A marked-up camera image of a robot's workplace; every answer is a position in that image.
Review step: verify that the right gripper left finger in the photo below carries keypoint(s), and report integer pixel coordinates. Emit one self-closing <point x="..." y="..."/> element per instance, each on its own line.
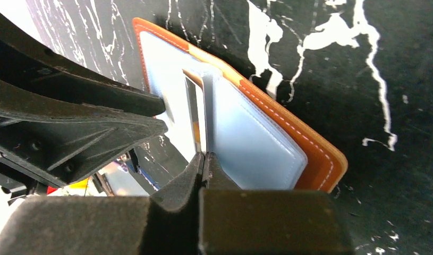
<point x="163" y="223"/>

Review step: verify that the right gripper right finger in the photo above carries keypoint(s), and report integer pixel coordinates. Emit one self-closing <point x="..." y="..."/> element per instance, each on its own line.
<point x="236" y="221"/>

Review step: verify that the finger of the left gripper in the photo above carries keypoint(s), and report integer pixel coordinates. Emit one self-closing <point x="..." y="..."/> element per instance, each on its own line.
<point x="59" y="143"/>
<point x="30" y="65"/>

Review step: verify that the brown leather card holder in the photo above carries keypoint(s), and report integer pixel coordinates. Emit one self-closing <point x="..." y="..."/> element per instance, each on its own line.
<point x="259" y="143"/>

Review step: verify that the striped card with orange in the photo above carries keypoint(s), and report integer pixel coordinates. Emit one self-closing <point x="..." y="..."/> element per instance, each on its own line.
<point x="194" y="94"/>

